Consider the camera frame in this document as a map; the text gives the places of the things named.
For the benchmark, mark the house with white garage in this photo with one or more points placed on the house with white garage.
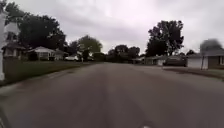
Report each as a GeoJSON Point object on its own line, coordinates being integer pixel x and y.
{"type": "Point", "coordinates": [213, 59]}

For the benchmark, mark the small thin tree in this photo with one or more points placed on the small thin tree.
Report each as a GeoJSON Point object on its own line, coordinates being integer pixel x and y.
{"type": "Point", "coordinates": [209, 45]}

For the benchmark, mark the large dark trees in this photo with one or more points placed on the large dark trees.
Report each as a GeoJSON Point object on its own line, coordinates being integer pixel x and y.
{"type": "Point", "coordinates": [38, 30]}

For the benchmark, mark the dark vehicle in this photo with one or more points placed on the dark vehicle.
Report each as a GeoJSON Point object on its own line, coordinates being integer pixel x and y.
{"type": "Point", "coordinates": [175, 61]}

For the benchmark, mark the white post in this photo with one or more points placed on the white post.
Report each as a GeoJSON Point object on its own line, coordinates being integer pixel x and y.
{"type": "Point", "coordinates": [1, 50]}

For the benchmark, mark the row of trees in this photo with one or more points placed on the row of trees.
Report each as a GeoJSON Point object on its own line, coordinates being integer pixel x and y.
{"type": "Point", "coordinates": [122, 52]}

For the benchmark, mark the pale concrete kerb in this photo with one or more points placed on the pale concrete kerb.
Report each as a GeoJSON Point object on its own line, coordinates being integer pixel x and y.
{"type": "Point", "coordinates": [20, 84]}

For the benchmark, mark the low house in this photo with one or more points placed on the low house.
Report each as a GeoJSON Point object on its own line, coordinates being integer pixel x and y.
{"type": "Point", "coordinates": [154, 60]}

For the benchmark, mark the grass verge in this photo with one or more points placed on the grass verge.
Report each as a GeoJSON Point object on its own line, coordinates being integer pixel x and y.
{"type": "Point", "coordinates": [203, 72]}

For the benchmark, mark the grey asphalt road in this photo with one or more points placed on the grey asphalt road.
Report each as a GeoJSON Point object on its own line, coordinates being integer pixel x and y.
{"type": "Point", "coordinates": [116, 96]}

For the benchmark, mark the grass lawn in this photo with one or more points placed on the grass lawn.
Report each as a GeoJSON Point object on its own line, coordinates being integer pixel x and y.
{"type": "Point", "coordinates": [30, 68]}

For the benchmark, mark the green tree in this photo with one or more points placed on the green tree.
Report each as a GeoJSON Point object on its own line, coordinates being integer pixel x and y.
{"type": "Point", "coordinates": [89, 44]}

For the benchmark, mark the white car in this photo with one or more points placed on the white car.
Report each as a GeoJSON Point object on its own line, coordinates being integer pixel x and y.
{"type": "Point", "coordinates": [71, 58]}

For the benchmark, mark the house with pale roof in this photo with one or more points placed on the house with pale roof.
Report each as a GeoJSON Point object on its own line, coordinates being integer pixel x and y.
{"type": "Point", "coordinates": [41, 52]}

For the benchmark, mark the dark house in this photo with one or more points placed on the dark house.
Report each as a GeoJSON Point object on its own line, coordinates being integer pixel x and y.
{"type": "Point", "coordinates": [13, 50]}

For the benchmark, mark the tall dark tree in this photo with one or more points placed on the tall dark tree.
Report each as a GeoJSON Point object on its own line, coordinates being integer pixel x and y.
{"type": "Point", "coordinates": [165, 38]}

